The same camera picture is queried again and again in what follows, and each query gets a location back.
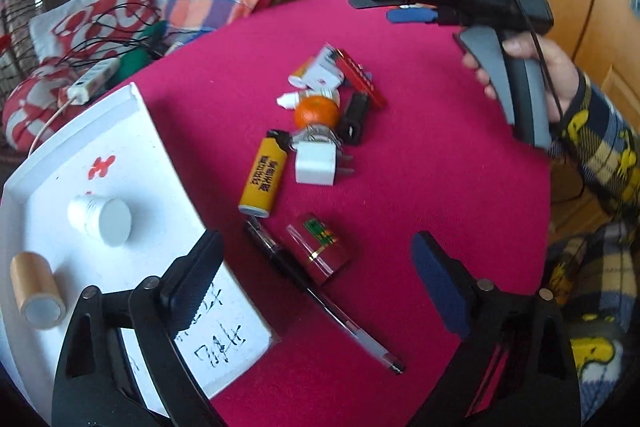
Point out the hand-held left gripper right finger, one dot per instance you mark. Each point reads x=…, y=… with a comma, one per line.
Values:
x=440, y=287

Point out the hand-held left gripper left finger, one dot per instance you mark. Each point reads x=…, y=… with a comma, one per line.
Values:
x=195, y=272

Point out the red box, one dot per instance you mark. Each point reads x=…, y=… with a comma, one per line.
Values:
x=357, y=77

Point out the small white box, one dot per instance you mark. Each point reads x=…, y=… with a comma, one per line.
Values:
x=322, y=69

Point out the white cardboard box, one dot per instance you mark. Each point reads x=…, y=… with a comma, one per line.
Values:
x=140, y=187

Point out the black pen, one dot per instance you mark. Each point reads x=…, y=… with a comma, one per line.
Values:
x=300, y=279

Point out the small yellow bottle white cap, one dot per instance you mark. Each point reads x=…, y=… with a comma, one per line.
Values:
x=300, y=72

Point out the yellow lighter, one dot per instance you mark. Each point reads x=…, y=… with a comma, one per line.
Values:
x=262, y=179

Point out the red cylindrical case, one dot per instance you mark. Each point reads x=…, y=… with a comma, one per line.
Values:
x=327, y=257

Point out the black plastic adapter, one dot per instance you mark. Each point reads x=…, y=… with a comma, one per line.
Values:
x=354, y=119

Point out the metal keys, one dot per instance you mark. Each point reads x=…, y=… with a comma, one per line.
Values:
x=312, y=135

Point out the white charger plug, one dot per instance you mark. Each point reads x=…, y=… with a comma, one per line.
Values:
x=315, y=167

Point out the person's right forearm plaid sleeve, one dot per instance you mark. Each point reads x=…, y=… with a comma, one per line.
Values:
x=600, y=142

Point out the person's right hand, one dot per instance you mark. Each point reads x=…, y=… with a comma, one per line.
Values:
x=560, y=77

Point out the white plastic jar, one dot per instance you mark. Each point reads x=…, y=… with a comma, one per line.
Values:
x=112, y=222

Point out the orange tangerine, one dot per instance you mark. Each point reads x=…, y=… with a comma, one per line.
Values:
x=315, y=112

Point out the clear dropper bottle white cap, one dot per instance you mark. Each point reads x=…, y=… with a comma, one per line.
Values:
x=290, y=99

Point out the person's plaid pajama clothing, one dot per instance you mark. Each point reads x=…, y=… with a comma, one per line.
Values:
x=590, y=302

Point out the plaid cushion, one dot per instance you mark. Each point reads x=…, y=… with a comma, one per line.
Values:
x=200, y=4

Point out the white power strip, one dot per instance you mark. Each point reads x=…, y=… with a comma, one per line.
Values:
x=95, y=79

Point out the green cloth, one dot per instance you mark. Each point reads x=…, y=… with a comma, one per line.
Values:
x=132, y=59

